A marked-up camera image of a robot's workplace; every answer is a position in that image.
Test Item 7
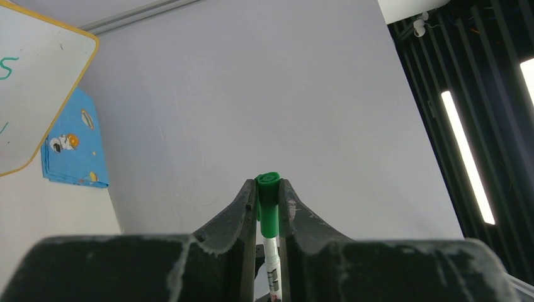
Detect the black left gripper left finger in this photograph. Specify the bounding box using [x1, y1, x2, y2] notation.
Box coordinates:
[166, 179, 256, 301]

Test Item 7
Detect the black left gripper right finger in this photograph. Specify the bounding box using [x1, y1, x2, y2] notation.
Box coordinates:
[278, 179, 354, 301]

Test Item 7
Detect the green marker cap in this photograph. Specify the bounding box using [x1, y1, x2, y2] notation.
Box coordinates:
[255, 172, 280, 238]

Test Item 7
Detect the yellow framed whiteboard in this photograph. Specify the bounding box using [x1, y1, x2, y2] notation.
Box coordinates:
[1, 1, 99, 176]

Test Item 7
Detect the green capped whiteboard marker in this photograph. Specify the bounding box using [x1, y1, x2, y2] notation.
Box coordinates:
[263, 238, 283, 301]

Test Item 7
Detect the blue patterned cloth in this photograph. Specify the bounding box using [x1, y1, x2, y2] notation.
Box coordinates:
[40, 88, 110, 188]

